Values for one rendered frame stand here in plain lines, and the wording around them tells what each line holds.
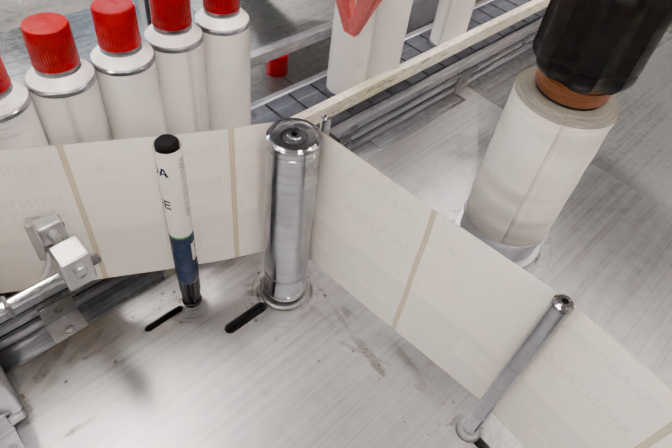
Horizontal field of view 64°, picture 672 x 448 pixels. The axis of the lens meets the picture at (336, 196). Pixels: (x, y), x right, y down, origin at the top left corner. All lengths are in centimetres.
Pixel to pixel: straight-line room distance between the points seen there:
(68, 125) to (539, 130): 37
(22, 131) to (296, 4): 67
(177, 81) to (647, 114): 73
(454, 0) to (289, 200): 51
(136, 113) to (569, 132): 36
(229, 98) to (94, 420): 31
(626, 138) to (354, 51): 44
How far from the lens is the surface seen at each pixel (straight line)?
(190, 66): 51
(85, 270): 38
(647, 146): 92
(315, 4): 104
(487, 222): 53
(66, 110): 47
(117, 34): 47
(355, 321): 49
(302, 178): 37
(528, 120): 46
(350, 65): 69
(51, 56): 46
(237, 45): 53
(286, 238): 41
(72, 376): 49
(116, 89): 49
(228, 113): 58
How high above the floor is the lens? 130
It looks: 46 degrees down
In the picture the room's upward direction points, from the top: 9 degrees clockwise
